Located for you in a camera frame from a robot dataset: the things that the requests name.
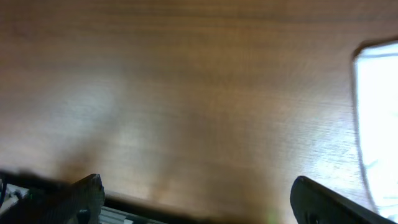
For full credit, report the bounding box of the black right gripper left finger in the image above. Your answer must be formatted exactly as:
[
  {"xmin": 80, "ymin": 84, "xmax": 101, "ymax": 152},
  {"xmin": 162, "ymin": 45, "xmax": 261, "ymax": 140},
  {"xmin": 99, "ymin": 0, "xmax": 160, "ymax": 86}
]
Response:
[{"xmin": 1, "ymin": 173, "xmax": 105, "ymax": 224}]

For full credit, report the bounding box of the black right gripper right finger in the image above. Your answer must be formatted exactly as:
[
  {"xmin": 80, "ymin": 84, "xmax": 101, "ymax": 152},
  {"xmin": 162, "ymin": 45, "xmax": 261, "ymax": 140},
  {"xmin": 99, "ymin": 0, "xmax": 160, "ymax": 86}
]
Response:
[{"xmin": 290, "ymin": 176, "xmax": 394, "ymax": 224}]

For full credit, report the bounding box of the white shirt green logo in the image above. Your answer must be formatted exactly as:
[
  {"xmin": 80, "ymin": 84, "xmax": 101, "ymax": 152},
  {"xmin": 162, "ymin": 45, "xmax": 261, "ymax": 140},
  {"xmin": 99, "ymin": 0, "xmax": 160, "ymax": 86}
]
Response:
[{"xmin": 353, "ymin": 41, "xmax": 397, "ymax": 222}]

